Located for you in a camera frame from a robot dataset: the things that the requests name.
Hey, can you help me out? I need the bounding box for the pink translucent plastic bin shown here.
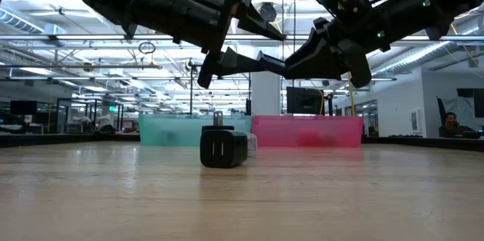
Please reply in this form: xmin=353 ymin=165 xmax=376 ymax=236
xmin=251 ymin=115 xmax=365 ymax=148

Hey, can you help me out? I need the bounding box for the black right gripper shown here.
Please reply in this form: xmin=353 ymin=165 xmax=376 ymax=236
xmin=256 ymin=16 xmax=381 ymax=89

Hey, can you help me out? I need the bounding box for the white wall poster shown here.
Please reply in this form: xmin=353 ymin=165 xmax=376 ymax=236
xmin=410 ymin=109 xmax=422 ymax=134

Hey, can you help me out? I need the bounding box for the small black desk monitor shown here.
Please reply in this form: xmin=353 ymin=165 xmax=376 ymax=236
xmin=10 ymin=100 xmax=38 ymax=116

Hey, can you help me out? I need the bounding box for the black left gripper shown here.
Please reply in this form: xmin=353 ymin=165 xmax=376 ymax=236
xmin=173 ymin=0 xmax=286 ymax=90

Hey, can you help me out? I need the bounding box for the glossy black dual-port charging adapter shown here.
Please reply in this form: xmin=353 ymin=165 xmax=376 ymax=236
xmin=200 ymin=129 xmax=250 ymax=169

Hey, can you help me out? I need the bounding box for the black ceiling cable reel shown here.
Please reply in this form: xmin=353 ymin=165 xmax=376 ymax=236
xmin=259 ymin=2 xmax=278 ymax=23

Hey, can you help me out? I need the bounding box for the green and white charging adapter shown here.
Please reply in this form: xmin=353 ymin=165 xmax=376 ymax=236
xmin=245 ymin=131 xmax=259 ymax=158

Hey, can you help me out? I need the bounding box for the white building pillar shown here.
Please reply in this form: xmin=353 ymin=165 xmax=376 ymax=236
xmin=251 ymin=46 xmax=281 ymax=116

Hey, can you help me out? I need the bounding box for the person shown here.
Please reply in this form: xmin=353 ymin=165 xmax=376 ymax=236
xmin=438 ymin=111 xmax=473 ymax=139

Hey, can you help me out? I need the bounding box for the black hanging monitor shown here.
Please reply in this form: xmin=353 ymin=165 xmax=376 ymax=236
xmin=286 ymin=86 xmax=323 ymax=116

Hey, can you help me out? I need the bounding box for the yellow hanging cord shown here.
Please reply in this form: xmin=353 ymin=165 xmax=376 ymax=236
xmin=346 ymin=73 xmax=358 ymax=116

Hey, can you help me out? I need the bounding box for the teal translucent plastic bin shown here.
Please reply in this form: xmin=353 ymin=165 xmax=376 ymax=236
xmin=138 ymin=114 xmax=253 ymax=147

